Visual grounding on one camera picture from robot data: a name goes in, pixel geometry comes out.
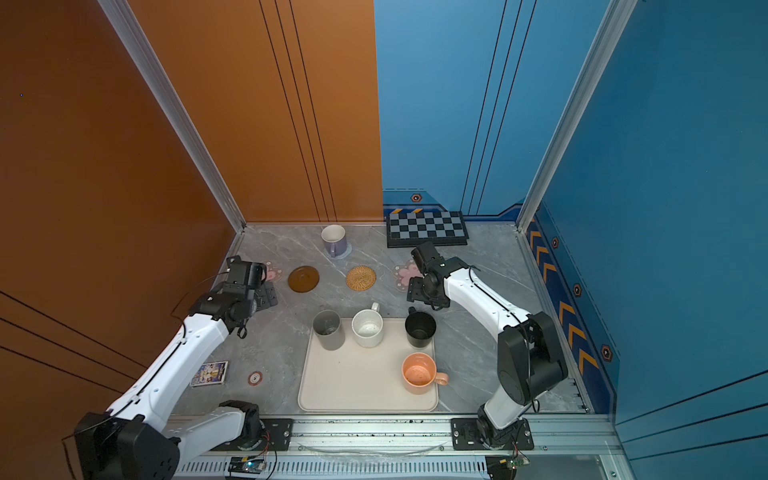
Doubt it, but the grey woven round coaster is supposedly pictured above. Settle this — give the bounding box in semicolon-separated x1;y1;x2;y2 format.
326;244;353;260

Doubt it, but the cream serving tray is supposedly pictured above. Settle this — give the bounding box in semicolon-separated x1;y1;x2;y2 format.
298;318;439;414

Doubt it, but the black chessboard box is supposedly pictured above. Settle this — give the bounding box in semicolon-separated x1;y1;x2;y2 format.
386;209;469;248

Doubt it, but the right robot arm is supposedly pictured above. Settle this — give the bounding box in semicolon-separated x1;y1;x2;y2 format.
407;268;569;450

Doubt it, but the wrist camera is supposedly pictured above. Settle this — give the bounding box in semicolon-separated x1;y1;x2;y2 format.
411;241;444;276
223;255;267;296

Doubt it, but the black mug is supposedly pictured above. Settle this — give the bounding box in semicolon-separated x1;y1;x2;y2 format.
404;307;437;349

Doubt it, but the white speckled mug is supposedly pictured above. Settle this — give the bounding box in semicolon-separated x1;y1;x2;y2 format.
351;302;384;348

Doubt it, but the right circuit board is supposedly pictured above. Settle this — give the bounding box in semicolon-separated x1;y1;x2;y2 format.
485;456;530;480

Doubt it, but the pink flower coaster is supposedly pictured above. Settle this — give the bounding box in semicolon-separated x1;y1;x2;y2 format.
393;259;423;292
265;261;283;282

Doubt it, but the white mug purple handle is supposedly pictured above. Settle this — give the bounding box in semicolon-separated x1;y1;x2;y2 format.
321;224;348;258

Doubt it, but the rattan woven round coaster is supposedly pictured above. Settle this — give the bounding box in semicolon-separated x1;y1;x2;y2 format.
345;266;377;292

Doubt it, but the grey mug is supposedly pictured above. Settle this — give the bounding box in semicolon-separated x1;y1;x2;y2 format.
312;310;345;351

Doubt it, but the circuit board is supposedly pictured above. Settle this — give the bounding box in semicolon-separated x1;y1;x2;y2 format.
485;456;530;480
227;456;267;477

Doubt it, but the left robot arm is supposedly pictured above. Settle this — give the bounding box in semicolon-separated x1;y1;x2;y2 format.
73;281;274;479

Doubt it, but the orange mug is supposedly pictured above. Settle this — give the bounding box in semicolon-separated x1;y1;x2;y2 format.
401;352;450;394

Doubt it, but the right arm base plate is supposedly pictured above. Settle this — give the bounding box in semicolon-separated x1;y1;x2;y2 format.
450;418;535;451

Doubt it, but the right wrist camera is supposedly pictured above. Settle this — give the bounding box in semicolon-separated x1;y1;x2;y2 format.
411;241;444;276

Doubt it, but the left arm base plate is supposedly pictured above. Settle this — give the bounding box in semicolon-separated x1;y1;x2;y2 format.
212;418;294;454

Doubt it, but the left circuit board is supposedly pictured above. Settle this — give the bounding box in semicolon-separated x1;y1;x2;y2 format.
227;456;267;477

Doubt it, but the purple card box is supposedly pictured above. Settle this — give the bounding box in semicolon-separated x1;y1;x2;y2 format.
190;361;229;388

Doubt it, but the brown wooden round coaster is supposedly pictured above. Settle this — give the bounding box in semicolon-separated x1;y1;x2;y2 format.
287;265;320;293

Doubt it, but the aluminium front rail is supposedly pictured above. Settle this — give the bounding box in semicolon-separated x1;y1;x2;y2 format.
172;414;634;479

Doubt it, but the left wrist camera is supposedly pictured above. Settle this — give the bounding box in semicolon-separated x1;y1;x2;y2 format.
223;255;267;296

